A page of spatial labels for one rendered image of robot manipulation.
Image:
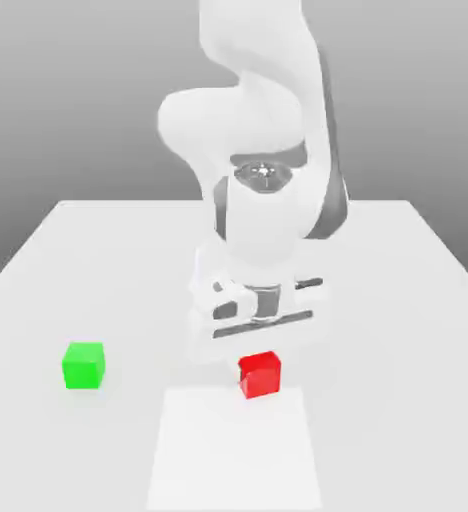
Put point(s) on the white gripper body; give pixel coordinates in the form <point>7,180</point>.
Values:
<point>258,334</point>

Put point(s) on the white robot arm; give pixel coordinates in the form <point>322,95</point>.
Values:
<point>258,120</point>

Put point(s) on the small red cube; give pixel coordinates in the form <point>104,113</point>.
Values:
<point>261,376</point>

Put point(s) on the small green cube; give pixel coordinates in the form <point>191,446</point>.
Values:
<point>82,366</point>

